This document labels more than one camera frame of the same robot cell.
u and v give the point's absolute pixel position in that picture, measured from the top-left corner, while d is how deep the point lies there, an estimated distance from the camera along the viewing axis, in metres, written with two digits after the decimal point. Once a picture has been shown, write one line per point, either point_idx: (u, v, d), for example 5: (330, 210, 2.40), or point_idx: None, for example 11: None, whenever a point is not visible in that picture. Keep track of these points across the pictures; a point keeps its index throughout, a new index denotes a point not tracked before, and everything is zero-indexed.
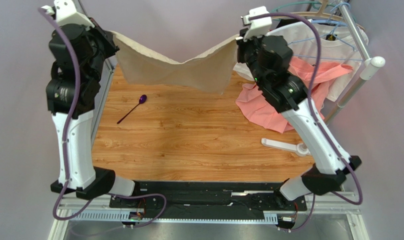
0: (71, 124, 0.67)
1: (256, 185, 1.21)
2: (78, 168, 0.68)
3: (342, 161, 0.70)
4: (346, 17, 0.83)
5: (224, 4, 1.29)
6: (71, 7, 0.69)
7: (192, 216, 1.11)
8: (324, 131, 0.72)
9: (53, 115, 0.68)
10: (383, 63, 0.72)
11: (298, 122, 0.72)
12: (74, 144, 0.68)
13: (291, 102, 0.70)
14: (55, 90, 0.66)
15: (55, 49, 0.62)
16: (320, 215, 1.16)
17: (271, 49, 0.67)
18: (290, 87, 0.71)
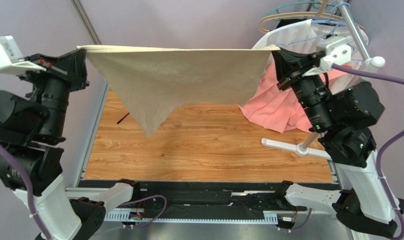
0: (36, 199, 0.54)
1: (256, 185, 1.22)
2: (59, 228, 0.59)
3: (396, 211, 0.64)
4: (346, 17, 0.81)
5: (223, 4, 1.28)
6: (3, 56, 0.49)
7: (193, 216, 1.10)
8: (386, 185, 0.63)
9: (13, 190, 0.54)
10: (382, 64, 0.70)
11: (360, 175, 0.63)
12: (46, 216, 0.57)
13: (362, 161, 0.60)
14: (6, 169, 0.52)
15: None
16: (320, 214, 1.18)
17: (364, 108, 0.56)
18: (361, 142, 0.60)
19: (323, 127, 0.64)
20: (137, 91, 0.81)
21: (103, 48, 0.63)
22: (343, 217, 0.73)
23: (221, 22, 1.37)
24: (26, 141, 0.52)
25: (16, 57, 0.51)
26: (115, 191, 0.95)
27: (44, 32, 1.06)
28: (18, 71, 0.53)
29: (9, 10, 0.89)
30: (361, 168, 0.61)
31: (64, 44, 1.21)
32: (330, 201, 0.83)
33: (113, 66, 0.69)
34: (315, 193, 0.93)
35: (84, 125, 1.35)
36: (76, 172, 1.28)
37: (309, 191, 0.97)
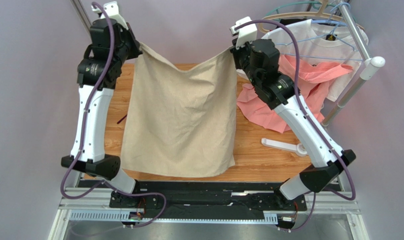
0: (95, 94, 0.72)
1: (255, 185, 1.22)
2: (93, 139, 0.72)
3: (333, 153, 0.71)
4: (346, 17, 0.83)
5: (224, 4, 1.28)
6: (115, 8, 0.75)
7: (193, 216, 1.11)
8: (314, 125, 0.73)
9: (81, 87, 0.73)
10: (383, 63, 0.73)
11: (288, 116, 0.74)
12: (94, 120, 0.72)
13: (280, 97, 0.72)
14: (87, 66, 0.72)
15: (93, 32, 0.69)
16: (320, 215, 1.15)
17: (259, 49, 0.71)
18: (280, 84, 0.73)
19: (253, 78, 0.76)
20: (140, 97, 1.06)
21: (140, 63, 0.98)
22: (302, 175, 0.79)
23: (221, 22, 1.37)
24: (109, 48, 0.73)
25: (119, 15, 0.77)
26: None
27: (43, 32, 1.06)
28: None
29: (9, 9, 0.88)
30: (282, 105, 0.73)
31: (64, 45, 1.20)
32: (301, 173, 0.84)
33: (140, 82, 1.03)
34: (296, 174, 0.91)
35: None
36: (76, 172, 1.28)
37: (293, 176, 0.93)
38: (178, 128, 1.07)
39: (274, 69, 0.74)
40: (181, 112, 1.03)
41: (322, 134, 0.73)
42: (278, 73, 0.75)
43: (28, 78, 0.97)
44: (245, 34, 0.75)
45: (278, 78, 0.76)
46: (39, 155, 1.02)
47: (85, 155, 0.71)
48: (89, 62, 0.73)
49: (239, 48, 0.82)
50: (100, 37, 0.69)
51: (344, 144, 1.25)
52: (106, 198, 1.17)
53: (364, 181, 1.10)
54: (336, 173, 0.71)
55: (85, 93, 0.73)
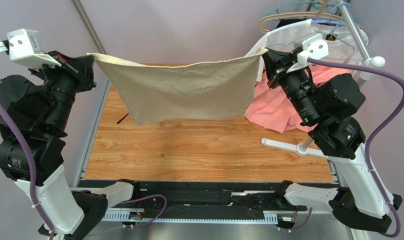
0: (38, 189, 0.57)
1: (256, 185, 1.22)
2: (62, 220, 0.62)
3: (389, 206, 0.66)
4: (346, 17, 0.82)
5: (224, 4, 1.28)
6: (27, 46, 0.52)
7: (193, 216, 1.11)
8: (377, 178, 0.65)
9: (15, 181, 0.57)
10: (382, 64, 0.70)
11: (350, 168, 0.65)
12: (49, 206, 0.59)
13: (350, 151, 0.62)
14: (7, 159, 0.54)
15: None
16: (320, 214, 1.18)
17: (344, 98, 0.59)
18: (348, 133, 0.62)
19: (311, 120, 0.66)
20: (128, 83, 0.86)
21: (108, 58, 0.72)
22: (336, 209, 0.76)
23: (221, 22, 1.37)
24: (32, 126, 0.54)
25: (38, 49, 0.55)
26: (115, 188, 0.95)
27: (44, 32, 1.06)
28: (36, 62, 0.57)
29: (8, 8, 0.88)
30: (349, 159, 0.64)
31: (64, 45, 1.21)
32: (327, 198, 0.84)
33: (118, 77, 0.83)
34: (314, 192, 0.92)
35: (84, 125, 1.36)
36: (76, 172, 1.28)
37: (307, 189, 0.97)
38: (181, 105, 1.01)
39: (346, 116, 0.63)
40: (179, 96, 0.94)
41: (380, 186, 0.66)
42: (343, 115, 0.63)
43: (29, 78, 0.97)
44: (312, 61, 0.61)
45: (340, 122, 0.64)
46: None
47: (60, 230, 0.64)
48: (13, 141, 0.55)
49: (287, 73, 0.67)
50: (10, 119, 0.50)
51: None
52: None
53: None
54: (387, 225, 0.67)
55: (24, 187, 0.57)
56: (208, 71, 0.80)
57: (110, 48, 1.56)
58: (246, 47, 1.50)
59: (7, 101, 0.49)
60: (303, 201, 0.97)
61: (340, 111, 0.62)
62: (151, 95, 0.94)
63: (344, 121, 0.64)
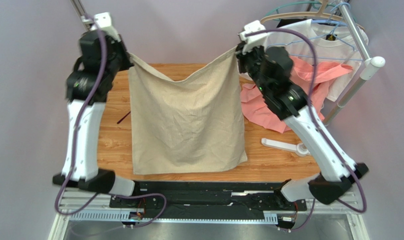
0: (85, 110, 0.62)
1: (256, 185, 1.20)
2: (86, 157, 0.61)
3: (346, 168, 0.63)
4: (346, 17, 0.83)
5: (224, 4, 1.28)
6: (107, 20, 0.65)
7: (193, 216, 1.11)
8: (326, 137, 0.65)
9: (69, 103, 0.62)
10: (383, 63, 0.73)
11: (300, 129, 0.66)
12: (83, 136, 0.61)
13: (291, 110, 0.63)
14: (76, 81, 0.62)
15: (82, 44, 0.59)
16: (321, 215, 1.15)
17: (273, 59, 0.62)
18: (291, 95, 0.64)
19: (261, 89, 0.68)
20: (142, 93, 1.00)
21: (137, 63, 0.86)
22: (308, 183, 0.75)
23: (221, 22, 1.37)
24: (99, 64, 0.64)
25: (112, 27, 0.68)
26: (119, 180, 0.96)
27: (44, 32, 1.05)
28: None
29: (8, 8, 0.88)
30: (294, 119, 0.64)
31: (64, 45, 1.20)
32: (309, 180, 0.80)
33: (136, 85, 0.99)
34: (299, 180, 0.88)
35: None
36: None
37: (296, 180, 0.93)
38: (180, 135, 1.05)
39: (288, 78, 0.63)
40: (180, 119, 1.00)
41: (333, 146, 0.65)
42: (289, 80, 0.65)
43: (30, 78, 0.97)
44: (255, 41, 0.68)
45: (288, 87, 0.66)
46: (40, 155, 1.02)
47: (77, 173, 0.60)
48: (77, 74, 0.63)
49: (245, 53, 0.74)
50: (91, 50, 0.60)
51: (344, 144, 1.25)
52: (105, 198, 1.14)
53: (364, 182, 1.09)
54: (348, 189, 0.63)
55: (74, 110, 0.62)
56: (206, 81, 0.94)
57: None
58: None
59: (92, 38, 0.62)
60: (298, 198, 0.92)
61: (274, 75, 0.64)
62: (154, 110, 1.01)
63: (291, 85, 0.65)
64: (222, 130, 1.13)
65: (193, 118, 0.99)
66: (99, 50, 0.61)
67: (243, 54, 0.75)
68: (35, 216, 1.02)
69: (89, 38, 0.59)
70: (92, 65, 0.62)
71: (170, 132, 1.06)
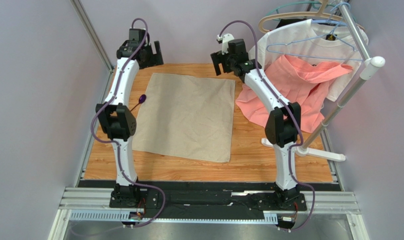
0: (129, 63, 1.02)
1: (256, 185, 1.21)
2: (124, 91, 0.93)
3: (280, 101, 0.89)
4: (346, 17, 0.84)
5: (224, 5, 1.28)
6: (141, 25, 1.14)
7: (193, 216, 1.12)
8: (267, 84, 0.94)
9: (119, 58, 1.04)
10: (383, 63, 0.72)
11: (251, 81, 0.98)
12: (123, 79, 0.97)
13: (246, 69, 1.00)
14: (125, 48, 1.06)
15: (131, 30, 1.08)
16: (320, 215, 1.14)
17: (231, 42, 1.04)
18: (246, 62, 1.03)
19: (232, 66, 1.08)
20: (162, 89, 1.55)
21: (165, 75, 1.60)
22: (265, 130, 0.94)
23: (221, 23, 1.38)
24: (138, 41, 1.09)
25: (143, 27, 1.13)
26: None
27: (44, 31, 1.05)
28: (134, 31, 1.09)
29: (9, 8, 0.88)
30: (247, 74, 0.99)
31: (66, 45, 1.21)
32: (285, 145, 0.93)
33: (161, 84, 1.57)
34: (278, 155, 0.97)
35: (84, 125, 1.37)
36: (76, 172, 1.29)
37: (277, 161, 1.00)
38: (179, 118, 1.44)
39: (243, 54, 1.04)
40: (183, 106, 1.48)
41: (272, 89, 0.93)
42: (246, 56, 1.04)
43: (30, 78, 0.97)
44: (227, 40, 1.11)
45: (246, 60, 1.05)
46: (39, 156, 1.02)
47: (117, 101, 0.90)
48: (125, 46, 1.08)
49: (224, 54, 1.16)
50: (136, 35, 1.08)
51: (344, 143, 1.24)
52: (106, 198, 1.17)
53: (364, 182, 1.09)
54: (281, 116, 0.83)
55: (120, 63, 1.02)
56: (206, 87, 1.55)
57: (110, 48, 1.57)
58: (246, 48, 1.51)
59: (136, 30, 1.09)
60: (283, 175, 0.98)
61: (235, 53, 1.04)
62: (166, 98, 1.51)
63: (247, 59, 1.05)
64: (216, 128, 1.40)
65: (191, 104, 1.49)
66: (141, 36, 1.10)
67: (222, 54, 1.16)
68: (37, 216, 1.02)
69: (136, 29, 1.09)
70: (134, 42, 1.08)
71: (173, 118, 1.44)
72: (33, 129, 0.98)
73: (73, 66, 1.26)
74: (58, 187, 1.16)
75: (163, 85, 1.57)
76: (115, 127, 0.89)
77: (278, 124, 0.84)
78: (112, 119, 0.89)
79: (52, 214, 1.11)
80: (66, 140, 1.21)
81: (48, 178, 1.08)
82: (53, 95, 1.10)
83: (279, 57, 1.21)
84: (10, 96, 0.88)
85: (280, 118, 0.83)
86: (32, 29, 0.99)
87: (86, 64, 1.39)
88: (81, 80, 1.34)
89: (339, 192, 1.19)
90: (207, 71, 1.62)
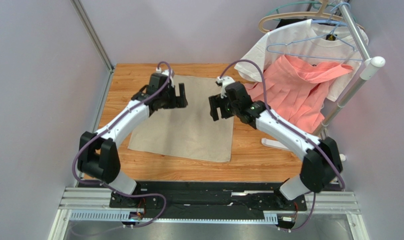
0: (140, 106, 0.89)
1: (256, 185, 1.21)
2: (121, 127, 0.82)
3: (309, 142, 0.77)
4: (346, 17, 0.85)
5: (224, 5, 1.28)
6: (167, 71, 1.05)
7: (192, 216, 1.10)
8: (285, 124, 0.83)
9: (132, 100, 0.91)
10: (383, 63, 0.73)
11: (265, 126, 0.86)
12: (125, 119, 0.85)
13: (253, 113, 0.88)
14: (142, 92, 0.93)
15: (152, 77, 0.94)
16: (321, 215, 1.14)
17: (229, 87, 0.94)
18: (254, 105, 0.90)
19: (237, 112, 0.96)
20: None
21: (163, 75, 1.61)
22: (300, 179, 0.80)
23: (221, 23, 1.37)
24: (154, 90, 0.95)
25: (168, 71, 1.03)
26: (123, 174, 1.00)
27: (44, 31, 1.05)
28: (154, 79, 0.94)
29: (7, 7, 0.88)
30: (257, 119, 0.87)
31: (66, 45, 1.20)
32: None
33: None
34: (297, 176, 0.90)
35: (84, 125, 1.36)
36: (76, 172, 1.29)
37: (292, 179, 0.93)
38: (179, 118, 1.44)
39: (245, 98, 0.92)
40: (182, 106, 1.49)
41: (294, 129, 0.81)
42: (250, 100, 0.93)
43: (29, 78, 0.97)
44: (226, 83, 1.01)
45: (252, 104, 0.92)
46: (39, 156, 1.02)
47: (108, 135, 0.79)
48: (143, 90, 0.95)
49: (223, 97, 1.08)
50: (156, 82, 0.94)
51: (344, 144, 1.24)
52: (106, 198, 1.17)
53: (364, 182, 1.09)
54: (317, 159, 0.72)
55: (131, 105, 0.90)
56: (204, 87, 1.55)
57: (110, 48, 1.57)
58: (246, 48, 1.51)
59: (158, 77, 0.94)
60: (299, 194, 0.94)
61: (236, 98, 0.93)
62: None
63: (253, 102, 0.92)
64: (215, 127, 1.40)
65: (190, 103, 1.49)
66: (161, 84, 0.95)
67: (221, 98, 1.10)
68: (36, 216, 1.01)
69: (158, 75, 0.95)
70: (152, 91, 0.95)
71: (173, 118, 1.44)
72: (33, 129, 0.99)
73: (73, 66, 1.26)
74: (58, 187, 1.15)
75: None
76: (93, 164, 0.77)
77: (317, 170, 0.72)
78: (94, 156, 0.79)
79: (52, 214, 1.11)
80: (66, 140, 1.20)
81: (48, 179, 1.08)
82: (52, 95, 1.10)
83: (279, 58, 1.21)
84: (10, 96, 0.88)
85: (317, 163, 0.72)
86: (31, 29, 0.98)
87: (86, 64, 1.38)
88: (81, 81, 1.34)
89: (339, 192, 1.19)
90: (206, 71, 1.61)
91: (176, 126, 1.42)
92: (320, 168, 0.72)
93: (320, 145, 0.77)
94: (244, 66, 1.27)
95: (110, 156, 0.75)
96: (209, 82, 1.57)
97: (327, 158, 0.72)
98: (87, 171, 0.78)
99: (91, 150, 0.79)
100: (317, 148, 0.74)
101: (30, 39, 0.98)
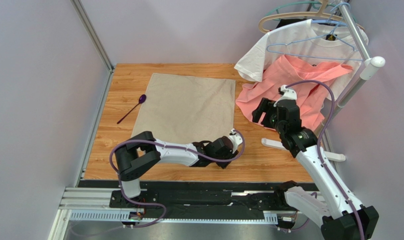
0: (194, 155, 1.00)
1: (256, 185, 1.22)
2: (172, 153, 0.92)
3: (349, 203, 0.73)
4: (346, 17, 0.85)
5: (224, 5, 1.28)
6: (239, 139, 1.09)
7: (193, 216, 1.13)
8: (330, 173, 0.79)
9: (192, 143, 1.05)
10: (383, 63, 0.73)
11: (307, 162, 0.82)
12: (178, 152, 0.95)
13: (299, 145, 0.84)
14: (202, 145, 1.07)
15: (219, 143, 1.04)
16: None
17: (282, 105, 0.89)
18: (301, 134, 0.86)
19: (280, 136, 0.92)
20: (159, 89, 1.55)
21: (161, 75, 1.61)
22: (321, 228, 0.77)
23: (221, 23, 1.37)
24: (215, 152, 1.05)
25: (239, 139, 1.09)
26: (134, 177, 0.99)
27: (44, 31, 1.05)
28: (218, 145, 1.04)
29: (7, 8, 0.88)
30: (301, 152, 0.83)
31: (66, 44, 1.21)
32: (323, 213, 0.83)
33: (159, 83, 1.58)
34: (313, 202, 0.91)
35: (84, 125, 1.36)
36: (76, 171, 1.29)
37: (308, 196, 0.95)
38: (179, 119, 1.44)
39: (295, 123, 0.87)
40: (182, 106, 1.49)
41: (338, 183, 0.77)
42: (300, 126, 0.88)
43: (29, 79, 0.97)
44: (286, 96, 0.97)
45: (301, 130, 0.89)
46: (37, 155, 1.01)
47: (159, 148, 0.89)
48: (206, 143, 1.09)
49: (272, 104, 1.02)
50: (218, 147, 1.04)
51: (344, 144, 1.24)
52: (106, 198, 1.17)
53: (364, 182, 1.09)
54: (351, 224, 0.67)
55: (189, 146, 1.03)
56: (204, 87, 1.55)
57: (110, 47, 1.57)
58: (246, 47, 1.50)
59: (224, 146, 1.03)
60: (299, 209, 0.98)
61: (286, 119, 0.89)
62: (164, 98, 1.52)
63: (304, 130, 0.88)
64: (215, 127, 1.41)
65: (190, 104, 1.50)
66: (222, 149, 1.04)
67: (273, 107, 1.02)
68: (36, 216, 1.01)
69: (224, 144, 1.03)
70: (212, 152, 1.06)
71: (173, 118, 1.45)
72: (33, 128, 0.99)
73: (73, 66, 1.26)
74: (58, 187, 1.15)
75: (161, 84, 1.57)
76: (128, 157, 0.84)
77: (345, 233, 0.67)
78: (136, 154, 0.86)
79: (52, 214, 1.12)
80: (66, 140, 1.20)
81: (48, 178, 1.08)
82: (52, 94, 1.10)
83: (279, 58, 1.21)
84: (8, 95, 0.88)
85: (348, 228, 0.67)
86: (32, 29, 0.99)
87: (86, 64, 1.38)
88: (81, 81, 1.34)
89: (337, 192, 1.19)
90: (206, 71, 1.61)
91: (176, 126, 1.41)
92: (350, 233, 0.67)
93: (359, 212, 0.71)
94: (244, 66, 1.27)
95: (146, 164, 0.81)
96: (208, 82, 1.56)
97: (361, 229, 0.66)
98: (118, 156, 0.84)
99: (136, 147, 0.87)
100: (355, 213, 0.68)
101: (30, 38, 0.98)
